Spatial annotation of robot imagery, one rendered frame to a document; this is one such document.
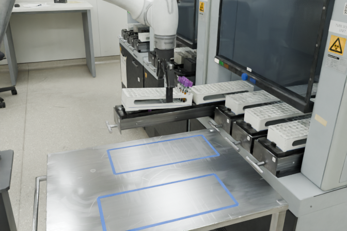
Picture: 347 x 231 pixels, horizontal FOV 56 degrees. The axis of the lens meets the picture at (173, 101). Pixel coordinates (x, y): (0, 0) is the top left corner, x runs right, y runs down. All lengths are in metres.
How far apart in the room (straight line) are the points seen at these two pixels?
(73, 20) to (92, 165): 3.89
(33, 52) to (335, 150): 4.31
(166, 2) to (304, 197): 0.83
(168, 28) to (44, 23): 3.62
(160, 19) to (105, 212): 0.75
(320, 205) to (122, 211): 0.65
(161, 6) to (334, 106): 0.70
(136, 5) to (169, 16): 0.18
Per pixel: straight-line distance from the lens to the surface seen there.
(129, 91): 1.39
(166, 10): 1.28
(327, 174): 1.13
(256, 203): 0.92
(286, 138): 1.15
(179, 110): 1.42
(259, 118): 1.26
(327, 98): 1.06
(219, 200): 0.90
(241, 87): 1.54
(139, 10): 1.40
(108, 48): 4.96
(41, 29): 4.82
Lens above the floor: 1.40
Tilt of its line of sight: 23 degrees down
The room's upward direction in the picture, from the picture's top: 1 degrees clockwise
